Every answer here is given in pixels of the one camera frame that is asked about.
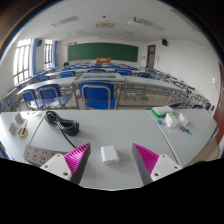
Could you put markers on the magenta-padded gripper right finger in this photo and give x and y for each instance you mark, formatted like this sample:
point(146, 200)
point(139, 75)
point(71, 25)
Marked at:
point(146, 159)

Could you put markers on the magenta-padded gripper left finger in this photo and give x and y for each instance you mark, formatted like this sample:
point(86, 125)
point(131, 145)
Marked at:
point(76, 160)

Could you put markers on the white charger block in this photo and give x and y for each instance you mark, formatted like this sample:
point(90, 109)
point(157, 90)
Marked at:
point(110, 154)

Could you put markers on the multi-socket power strip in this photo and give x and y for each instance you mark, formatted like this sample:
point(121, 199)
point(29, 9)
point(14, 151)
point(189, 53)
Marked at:
point(40, 155)

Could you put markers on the small white box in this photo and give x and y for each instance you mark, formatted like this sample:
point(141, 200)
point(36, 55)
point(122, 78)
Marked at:
point(12, 129)
point(18, 118)
point(171, 120)
point(183, 120)

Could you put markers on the green and white box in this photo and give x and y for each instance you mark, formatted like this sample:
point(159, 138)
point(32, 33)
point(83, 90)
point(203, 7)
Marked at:
point(162, 111)

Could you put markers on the blue chairs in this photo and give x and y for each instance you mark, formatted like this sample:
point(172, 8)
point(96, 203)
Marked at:
point(98, 95)

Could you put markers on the red-brown door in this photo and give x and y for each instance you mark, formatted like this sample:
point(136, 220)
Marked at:
point(150, 56)
point(220, 113)

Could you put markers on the orange lectern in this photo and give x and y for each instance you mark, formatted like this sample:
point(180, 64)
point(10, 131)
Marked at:
point(103, 60)

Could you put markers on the blue curtain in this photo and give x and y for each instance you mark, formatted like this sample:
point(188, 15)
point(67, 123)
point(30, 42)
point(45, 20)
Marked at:
point(54, 54)
point(34, 56)

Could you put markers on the narrow window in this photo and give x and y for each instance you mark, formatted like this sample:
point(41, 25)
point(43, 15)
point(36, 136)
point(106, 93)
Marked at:
point(48, 55)

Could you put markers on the green chalkboard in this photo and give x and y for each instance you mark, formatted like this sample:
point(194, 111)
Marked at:
point(102, 52)

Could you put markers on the large window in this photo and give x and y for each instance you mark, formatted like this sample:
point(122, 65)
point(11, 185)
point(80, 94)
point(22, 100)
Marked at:
point(21, 61)

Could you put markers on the ceiling air vent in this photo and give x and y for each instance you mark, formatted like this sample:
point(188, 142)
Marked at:
point(105, 25)

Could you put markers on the white ceiling projector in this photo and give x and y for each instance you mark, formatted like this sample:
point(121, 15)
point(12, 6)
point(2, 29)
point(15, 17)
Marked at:
point(135, 21)

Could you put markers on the ceiling lights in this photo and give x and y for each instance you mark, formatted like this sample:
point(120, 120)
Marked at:
point(65, 20)

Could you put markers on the black wall speaker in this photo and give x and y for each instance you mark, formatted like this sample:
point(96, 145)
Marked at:
point(164, 42)
point(39, 43)

